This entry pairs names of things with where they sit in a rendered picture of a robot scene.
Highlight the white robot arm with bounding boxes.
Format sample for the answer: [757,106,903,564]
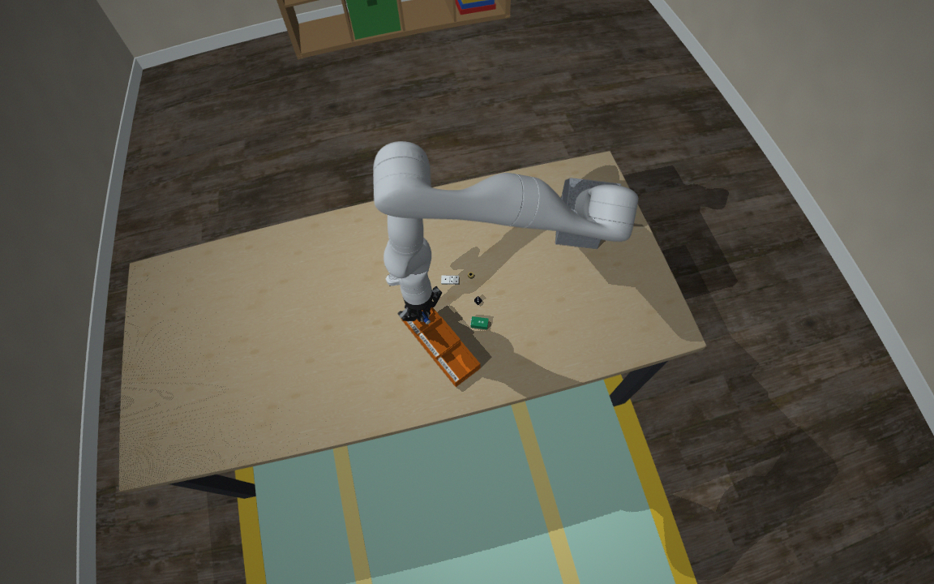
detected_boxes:
[374,141,638,305]

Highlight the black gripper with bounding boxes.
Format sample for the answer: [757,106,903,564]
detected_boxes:
[398,286,442,322]

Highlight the orange three-compartment bin rack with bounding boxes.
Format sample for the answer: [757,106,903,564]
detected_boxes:
[402,307,481,387]

